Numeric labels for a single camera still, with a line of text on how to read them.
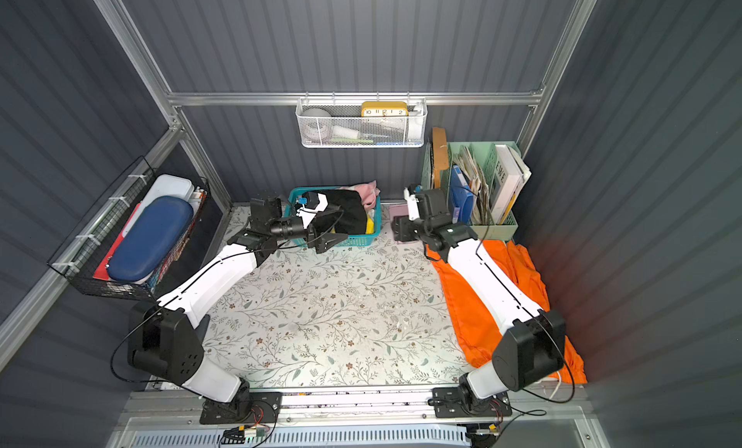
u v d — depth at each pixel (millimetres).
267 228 639
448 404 731
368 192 1051
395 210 1178
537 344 416
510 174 937
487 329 852
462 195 924
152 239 683
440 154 909
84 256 618
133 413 745
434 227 598
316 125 829
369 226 991
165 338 427
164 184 782
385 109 867
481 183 956
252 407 723
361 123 896
